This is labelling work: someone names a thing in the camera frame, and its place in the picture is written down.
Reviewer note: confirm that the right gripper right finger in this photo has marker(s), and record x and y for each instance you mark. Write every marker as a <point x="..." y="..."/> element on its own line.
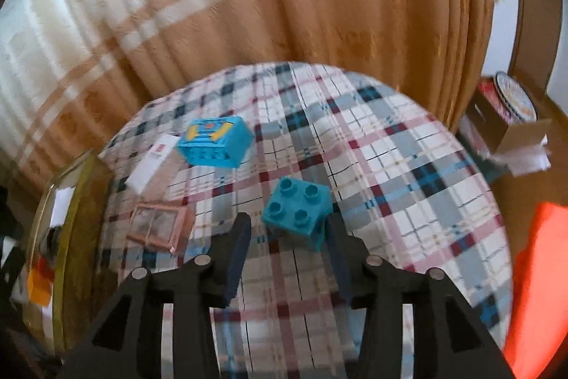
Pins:
<point x="348" y="254"/>

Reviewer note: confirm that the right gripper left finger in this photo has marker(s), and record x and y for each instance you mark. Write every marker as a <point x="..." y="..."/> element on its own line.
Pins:
<point x="228" y="254"/>

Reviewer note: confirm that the pink framed makeup palette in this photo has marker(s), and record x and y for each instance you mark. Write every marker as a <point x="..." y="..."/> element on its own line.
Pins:
<point x="161" y="227"/>

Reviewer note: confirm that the blue bear toy brick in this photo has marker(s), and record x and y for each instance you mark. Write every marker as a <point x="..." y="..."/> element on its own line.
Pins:
<point x="298" y="209"/>

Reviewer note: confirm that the long blue toy brick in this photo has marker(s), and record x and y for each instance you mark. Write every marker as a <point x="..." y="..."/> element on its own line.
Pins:
<point x="215" y="142"/>

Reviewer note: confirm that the white rectangular carton box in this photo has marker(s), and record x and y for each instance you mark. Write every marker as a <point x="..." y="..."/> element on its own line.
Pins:
<point x="157" y="169"/>

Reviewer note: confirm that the red toy brick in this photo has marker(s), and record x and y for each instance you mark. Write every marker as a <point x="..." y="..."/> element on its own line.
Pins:
<point x="45" y="269"/>

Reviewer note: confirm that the orange toy cube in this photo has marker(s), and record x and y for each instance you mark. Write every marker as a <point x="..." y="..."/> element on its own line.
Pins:
<point x="39" y="288"/>

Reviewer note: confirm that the gold metal tin tray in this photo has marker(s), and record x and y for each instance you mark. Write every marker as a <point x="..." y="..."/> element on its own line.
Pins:
<point x="66" y="230"/>

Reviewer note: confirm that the brown cardboard box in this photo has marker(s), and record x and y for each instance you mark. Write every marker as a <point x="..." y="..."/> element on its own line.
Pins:
<point x="500" y="136"/>

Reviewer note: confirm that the stack of white papers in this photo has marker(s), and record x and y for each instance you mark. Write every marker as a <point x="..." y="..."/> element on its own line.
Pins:
<point x="518" y="162"/>

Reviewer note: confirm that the round cookie tin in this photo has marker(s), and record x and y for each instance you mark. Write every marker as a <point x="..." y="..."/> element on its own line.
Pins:
<point x="515" y="98"/>

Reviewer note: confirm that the cream and tan curtain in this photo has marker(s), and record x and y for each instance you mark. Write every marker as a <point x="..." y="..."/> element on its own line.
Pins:
<point x="73" y="72"/>

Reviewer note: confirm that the brown wooden door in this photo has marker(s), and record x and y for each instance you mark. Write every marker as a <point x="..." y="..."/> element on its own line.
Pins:
<point x="536" y="42"/>

